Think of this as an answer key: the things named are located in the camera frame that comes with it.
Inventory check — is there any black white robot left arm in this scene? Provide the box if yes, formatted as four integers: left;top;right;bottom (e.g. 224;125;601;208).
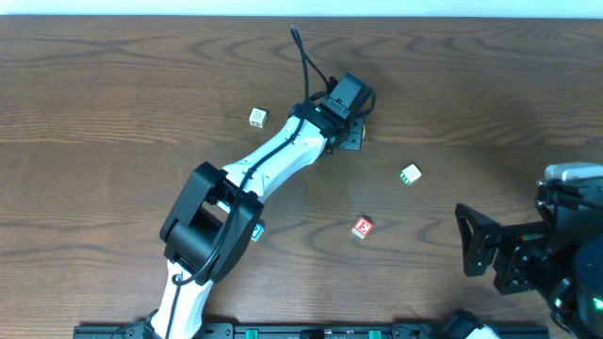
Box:
144;104;367;338

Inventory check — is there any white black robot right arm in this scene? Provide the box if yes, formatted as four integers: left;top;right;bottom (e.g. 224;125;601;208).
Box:
455;200;602;338

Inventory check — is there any green edged wooden block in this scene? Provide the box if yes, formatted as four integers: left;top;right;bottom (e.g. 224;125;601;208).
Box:
399;164;422;186

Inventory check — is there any red letter E block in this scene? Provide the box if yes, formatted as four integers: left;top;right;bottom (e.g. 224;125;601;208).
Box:
351;217;374;239

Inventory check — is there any plain white wooden block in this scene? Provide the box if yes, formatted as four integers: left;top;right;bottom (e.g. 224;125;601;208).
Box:
249;107;268;128

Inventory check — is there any blue letter P block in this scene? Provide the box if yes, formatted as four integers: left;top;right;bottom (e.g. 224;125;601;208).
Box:
252;223;265;242

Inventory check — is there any black mounting rail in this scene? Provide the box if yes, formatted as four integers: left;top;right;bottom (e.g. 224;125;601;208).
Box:
73;321;550;339

